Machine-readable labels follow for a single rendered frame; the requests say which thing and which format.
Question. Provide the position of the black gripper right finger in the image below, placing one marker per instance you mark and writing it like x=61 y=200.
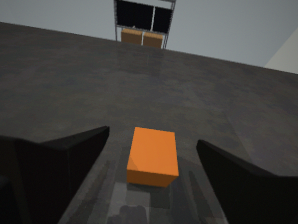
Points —
x=247 y=193

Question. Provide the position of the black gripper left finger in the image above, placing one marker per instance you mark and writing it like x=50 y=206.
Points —
x=46 y=176

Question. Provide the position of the orange block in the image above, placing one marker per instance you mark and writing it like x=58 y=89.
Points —
x=153 y=159

